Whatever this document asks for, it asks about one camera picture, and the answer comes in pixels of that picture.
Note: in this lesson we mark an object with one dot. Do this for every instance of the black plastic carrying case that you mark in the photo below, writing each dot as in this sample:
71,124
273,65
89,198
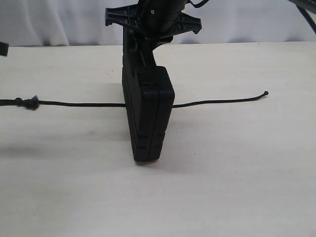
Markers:
149,98

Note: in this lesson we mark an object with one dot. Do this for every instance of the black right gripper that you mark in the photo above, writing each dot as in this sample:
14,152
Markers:
151,20

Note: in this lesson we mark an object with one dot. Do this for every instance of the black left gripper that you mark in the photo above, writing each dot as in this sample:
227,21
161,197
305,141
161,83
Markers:
4,49

